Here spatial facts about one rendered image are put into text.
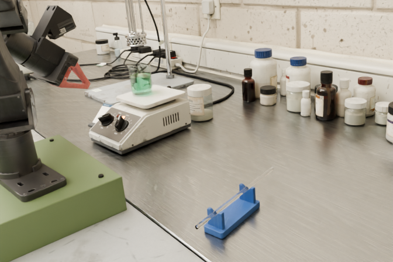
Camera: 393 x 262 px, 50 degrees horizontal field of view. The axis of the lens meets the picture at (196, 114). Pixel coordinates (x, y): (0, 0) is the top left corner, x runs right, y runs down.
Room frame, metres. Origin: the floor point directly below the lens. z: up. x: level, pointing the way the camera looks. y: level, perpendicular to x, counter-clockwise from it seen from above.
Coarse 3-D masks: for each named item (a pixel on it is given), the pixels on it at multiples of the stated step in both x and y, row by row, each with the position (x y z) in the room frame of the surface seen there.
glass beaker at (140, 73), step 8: (128, 64) 0.95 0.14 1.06; (136, 64) 0.96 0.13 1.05; (144, 64) 0.96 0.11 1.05; (136, 72) 0.92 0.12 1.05; (144, 72) 0.92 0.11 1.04; (136, 80) 0.92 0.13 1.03; (144, 80) 0.92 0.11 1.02; (136, 88) 0.92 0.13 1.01; (144, 88) 0.92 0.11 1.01; (152, 88) 0.93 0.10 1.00
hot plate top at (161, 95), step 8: (160, 88) 0.97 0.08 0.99; (168, 88) 0.97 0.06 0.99; (120, 96) 0.93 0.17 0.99; (128, 96) 0.93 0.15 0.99; (136, 96) 0.92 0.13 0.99; (144, 96) 0.92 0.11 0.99; (152, 96) 0.91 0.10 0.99; (160, 96) 0.91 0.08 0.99; (168, 96) 0.90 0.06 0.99; (176, 96) 0.91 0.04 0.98; (136, 104) 0.87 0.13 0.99; (144, 104) 0.86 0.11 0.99; (152, 104) 0.86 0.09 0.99
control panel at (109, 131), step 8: (112, 112) 0.91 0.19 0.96; (120, 112) 0.89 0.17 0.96; (128, 120) 0.85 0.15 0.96; (136, 120) 0.84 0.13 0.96; (96, 128) 0.88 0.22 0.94; (104, 128) 0.87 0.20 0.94; (112, 128) 0.85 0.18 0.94; (128, 128) 0.83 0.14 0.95; (112, 136) 0.83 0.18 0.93; (120, 136) 0.81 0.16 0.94
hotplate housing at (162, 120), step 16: (128, 112) 0.88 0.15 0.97; (144, 112) 0.86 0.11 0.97; (160, 112) 0.87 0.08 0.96; (176, 112) 0.90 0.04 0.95; (144, 128) 0.84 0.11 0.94; (160, 128) 0.86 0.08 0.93; (176, 128) 0.89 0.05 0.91; (112, 144) 0.81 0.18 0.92; (128, 144) 0.81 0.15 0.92; (144, 144) 0.84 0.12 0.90
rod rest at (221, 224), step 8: (240, 184) 0.57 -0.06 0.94; (248, 192) 0.56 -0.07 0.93; (240, 200) 0.57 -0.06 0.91; (248, 200) 0.56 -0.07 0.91; (256, 200) 0.57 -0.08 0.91; (208, 208) 0.51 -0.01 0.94; (232, 208) 0.55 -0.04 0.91; (240, 208) 0.55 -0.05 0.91; (248, 208) 0.55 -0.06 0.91; (256, 208) 0.56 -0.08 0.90; (216, 216) 0.50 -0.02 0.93; (224, 216) 0.53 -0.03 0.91; (232, 216) 0.53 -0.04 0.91; (240, 216) 0.53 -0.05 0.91; (248, 216) 0.54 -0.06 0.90; (208, 224) 0.51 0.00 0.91; (216, 224) 0.50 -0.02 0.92; (224, 224) 0.50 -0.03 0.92; (232, 224) 0.51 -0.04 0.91; (208, 232) 0.51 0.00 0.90; (216, 232) 0.50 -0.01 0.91; (224, 232) 0.49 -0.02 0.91
